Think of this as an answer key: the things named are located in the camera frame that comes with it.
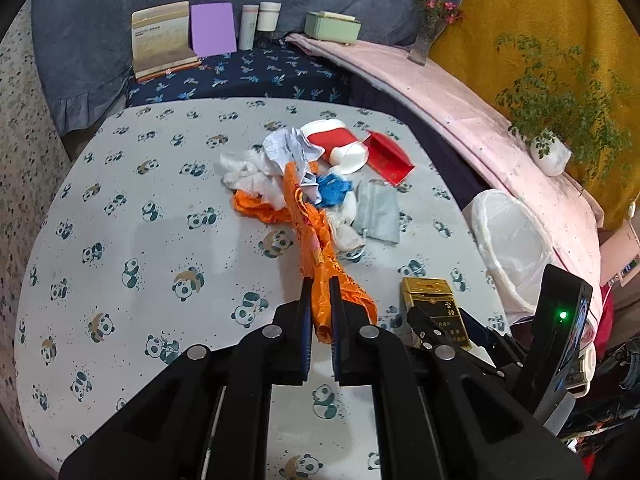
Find white lined waste bin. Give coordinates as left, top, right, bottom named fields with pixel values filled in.
left=462, top=188, right=557, bottom=326

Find crumpled lined paper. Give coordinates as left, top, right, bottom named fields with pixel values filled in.
left=263, top=128, right=326, bottom=167

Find gold cigarette box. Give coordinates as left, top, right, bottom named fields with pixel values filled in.
left=400, top=277, right=474, bottom=352

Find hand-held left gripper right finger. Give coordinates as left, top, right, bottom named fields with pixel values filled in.
left=329, top=276, right=586, bottom=480

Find purple board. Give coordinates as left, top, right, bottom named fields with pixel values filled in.
left=191, top=2, right=237, bottom=58

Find navy leaf print cloth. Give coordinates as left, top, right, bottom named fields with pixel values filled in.
left=125, top=42, right=351, bottom=107

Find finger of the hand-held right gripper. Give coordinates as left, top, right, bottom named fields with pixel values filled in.
left=407, top=306, right=455, bottom=352
left=457, top=309, right=527, bottom=387

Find white tube bottle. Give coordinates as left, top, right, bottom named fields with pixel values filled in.
left=238, top=4, right=259, bottom=51

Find pink cardboard box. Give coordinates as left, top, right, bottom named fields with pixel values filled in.
left=599, top=220, right=640, bottom=287

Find dark purple cloth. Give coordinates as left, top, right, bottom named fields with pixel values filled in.
left=347, top=72, right=483, bottom=188

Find glass vase with pink flowers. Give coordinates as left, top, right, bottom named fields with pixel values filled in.
left=407, top=0, right=464, bottom=66

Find blue crumpled wrapper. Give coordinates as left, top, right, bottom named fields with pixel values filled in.
left=316, top=174, right=355, bottom=208

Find orange plastic bag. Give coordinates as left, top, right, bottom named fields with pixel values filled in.
left=231, top=161, right=379, bottom=346

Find grey flat pouch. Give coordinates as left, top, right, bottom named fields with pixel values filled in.
left=354, top=180, right=401, bottom=247

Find white crumpled cloth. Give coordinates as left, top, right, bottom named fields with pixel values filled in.
left=220, top=145, right=289, bottom=211

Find yellow cloth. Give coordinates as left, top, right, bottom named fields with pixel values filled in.
left=429, top=0, right=640, bottom=231

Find red and white paper cup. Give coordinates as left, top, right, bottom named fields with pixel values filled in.
left=300, top=120, right=370, bottom=175

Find green tissue box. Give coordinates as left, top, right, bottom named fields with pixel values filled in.
left=305, top=10, right=363, bottom=44

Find pink cloth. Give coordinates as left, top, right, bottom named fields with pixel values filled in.
left=286, top=32, right=604, bottom=311

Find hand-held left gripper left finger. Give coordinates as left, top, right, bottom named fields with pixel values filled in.
left=59, top=277, right=316, bottom=480

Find beige open gift box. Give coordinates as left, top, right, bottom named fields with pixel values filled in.
left=131, top=1, right=201, bottom=84

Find white crumpled tissue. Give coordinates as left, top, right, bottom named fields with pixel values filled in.
left=327, top=192, right=366, bottom=254

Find red cloth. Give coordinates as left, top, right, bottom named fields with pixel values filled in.
left=597, top=285, right=616, bottom=342

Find red flat box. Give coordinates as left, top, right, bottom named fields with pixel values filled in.
left=361, top=130, right=416, bottom=187

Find green plant in white pot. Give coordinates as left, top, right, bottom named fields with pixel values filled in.
left=495, top=32, right=634, bottom=197

